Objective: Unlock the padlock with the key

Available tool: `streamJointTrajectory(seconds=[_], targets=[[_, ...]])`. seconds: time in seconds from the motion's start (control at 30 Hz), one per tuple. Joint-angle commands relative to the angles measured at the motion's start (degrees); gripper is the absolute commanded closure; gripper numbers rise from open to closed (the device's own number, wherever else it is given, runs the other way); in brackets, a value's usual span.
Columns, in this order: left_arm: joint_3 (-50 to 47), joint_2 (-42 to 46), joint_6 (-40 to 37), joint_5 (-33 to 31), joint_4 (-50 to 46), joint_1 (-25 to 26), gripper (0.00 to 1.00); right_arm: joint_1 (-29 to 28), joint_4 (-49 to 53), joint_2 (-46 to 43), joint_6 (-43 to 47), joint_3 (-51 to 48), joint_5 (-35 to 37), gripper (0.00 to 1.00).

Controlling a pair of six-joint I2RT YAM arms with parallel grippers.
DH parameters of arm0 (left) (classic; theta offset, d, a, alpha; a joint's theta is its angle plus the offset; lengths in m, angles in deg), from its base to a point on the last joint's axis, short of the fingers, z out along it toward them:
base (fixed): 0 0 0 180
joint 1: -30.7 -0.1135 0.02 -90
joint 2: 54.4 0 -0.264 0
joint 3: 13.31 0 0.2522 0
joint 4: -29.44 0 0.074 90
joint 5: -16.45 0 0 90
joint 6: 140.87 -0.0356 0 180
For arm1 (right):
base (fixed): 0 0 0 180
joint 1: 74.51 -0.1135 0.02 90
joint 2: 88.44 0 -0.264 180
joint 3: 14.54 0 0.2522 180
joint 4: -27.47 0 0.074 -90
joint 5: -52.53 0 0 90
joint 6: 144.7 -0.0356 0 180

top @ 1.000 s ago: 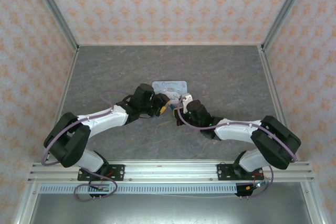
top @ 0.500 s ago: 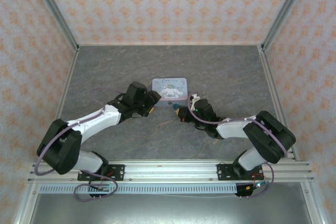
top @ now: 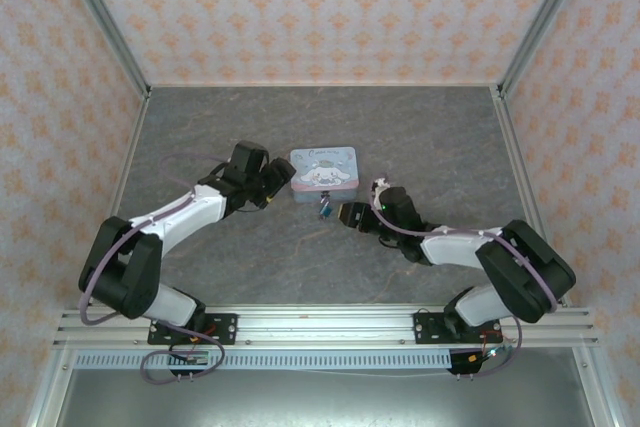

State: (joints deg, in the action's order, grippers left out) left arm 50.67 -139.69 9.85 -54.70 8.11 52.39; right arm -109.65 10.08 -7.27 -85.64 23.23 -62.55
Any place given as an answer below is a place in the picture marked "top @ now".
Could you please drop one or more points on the cartoon printed tin box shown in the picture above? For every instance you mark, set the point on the cartoon printed tin box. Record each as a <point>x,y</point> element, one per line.
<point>325,172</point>

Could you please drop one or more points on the black base plate right arm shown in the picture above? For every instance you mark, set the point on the black base plate right arm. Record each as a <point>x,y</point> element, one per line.
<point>430,329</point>

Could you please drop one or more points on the black base plate left arm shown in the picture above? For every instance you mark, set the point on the black base plate left arm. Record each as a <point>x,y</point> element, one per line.
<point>225,329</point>

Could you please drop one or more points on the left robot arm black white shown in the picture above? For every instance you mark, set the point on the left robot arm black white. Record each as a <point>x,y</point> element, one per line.
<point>175,217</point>

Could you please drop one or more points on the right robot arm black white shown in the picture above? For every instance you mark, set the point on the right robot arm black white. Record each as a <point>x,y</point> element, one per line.
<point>450,249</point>

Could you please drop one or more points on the small circuit board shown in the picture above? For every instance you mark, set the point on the small circuit board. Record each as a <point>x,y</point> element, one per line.
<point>192,358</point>
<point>495,352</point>

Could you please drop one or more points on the metal shelf sheet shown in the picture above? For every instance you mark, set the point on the metal shelf sheet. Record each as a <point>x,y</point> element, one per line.
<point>320,402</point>

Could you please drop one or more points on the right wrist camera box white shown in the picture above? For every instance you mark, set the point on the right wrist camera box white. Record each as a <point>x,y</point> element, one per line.
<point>382,184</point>

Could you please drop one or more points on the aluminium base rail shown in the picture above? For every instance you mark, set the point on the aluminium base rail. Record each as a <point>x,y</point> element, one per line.
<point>320,327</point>

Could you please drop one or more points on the aluminium side rail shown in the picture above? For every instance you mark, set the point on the aluminium side rail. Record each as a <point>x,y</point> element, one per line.
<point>511,147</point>
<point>131,147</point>

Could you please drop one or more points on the aluminium frame post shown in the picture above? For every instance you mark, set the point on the aluminium frame post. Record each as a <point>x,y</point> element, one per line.
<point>546,12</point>
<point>104,12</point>

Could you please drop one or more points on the aluminium frame leg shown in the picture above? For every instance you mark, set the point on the aluminium frame leg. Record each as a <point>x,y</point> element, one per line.
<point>595,392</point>
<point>47,392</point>

